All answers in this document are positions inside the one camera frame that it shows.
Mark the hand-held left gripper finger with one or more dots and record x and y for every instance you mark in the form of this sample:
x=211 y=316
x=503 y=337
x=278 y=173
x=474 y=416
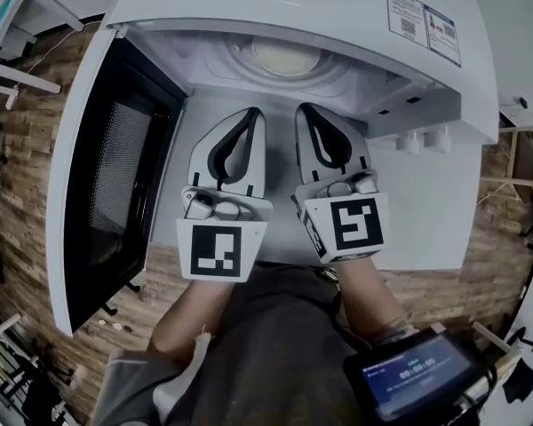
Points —
x=257 y=167
x=202 y=162

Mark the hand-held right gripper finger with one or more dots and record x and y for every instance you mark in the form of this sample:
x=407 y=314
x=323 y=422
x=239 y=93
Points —
x=360 y=153
x=304 y=158

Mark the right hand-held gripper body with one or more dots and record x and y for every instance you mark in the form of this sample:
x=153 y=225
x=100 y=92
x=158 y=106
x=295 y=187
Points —
x=355 y=226

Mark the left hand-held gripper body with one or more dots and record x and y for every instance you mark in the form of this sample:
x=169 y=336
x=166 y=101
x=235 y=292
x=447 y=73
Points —
x=215 y=251

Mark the cream round bowl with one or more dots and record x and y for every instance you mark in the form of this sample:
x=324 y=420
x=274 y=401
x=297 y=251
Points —
x=286 y=58

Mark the person's right forearm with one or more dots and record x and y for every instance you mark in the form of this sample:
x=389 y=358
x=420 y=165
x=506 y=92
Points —
x=373 y=300

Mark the person's left forearm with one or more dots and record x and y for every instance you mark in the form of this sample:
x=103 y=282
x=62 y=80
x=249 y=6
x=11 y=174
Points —
x=191 y=313

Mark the white plastic cap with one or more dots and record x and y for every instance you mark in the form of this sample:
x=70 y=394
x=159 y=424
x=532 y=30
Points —
x=437 y=139
x=408 y=144

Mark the person's grey shirt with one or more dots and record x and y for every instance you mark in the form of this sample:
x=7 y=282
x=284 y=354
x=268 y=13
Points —
x=271 y=349

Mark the white printed label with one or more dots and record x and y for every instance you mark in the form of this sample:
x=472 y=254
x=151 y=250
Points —
x=404 y=16

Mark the blue-edged printed label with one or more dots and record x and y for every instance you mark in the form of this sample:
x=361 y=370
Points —
x=444 y=36

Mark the black tablet with screen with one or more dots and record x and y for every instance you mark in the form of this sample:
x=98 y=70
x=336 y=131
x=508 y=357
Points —
x=417 y=375

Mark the wooden stool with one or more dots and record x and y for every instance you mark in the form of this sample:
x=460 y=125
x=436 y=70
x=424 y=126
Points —
x=525 y=158

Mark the pale wooden stick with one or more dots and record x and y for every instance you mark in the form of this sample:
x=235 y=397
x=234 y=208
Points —
x=493 y=339

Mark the black clamp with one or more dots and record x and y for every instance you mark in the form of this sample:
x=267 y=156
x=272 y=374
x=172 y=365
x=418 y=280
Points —
x=517 y=337

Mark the black chair base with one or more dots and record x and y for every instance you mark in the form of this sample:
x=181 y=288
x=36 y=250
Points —
x=40 y=393

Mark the black bag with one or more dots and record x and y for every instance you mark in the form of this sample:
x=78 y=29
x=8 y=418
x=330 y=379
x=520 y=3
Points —
x=519 y=382

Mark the white rack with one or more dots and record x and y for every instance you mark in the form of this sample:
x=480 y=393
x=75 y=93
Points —
x=0 y=325

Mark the black wall plug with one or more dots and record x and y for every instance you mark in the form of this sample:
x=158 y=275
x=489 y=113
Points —
x=522 y=102

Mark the white frame table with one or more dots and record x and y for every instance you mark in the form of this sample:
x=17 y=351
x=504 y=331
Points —
x=13 y=71

